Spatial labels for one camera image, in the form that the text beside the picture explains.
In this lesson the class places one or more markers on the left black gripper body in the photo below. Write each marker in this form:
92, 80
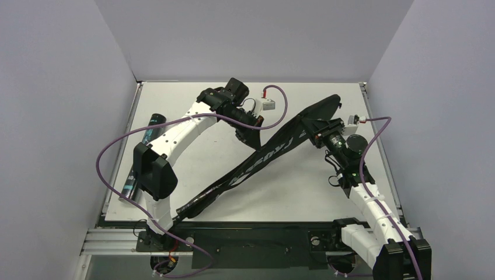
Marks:
250, 124

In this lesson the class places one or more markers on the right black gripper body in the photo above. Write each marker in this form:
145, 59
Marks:
323, 129

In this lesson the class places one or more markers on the black Crossway racket bag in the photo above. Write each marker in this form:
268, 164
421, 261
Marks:
287, 138

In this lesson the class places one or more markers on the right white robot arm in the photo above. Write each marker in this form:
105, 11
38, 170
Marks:
386, 245

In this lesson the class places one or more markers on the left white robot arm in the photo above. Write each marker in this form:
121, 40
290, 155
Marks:
153, 163

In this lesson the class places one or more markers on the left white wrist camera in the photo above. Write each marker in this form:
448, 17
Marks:
268, 104

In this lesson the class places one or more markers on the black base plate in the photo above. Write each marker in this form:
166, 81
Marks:
266, 259

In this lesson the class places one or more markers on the aluminium frame rail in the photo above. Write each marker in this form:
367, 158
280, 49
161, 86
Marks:
108, 241

